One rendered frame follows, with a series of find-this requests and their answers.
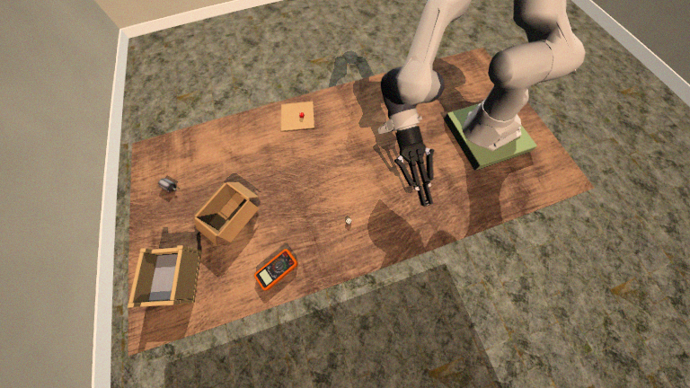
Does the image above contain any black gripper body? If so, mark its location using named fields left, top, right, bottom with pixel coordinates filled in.
left=395, top=126, right=426, bottom=163

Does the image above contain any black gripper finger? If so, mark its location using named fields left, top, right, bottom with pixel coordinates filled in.
left=394, top=152, right=427, bottom=207
left=416, top=147, right=434, bottom=205

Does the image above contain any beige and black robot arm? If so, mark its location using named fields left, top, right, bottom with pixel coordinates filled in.
left=377, top=0, right=585, bottom=151

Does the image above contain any orange digital multimeter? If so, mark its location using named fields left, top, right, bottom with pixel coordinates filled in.
left=254, top=249, right=298, bottom=290

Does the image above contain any orange flat mat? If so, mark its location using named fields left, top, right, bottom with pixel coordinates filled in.
left=281, top=101, right=314, bottom=131

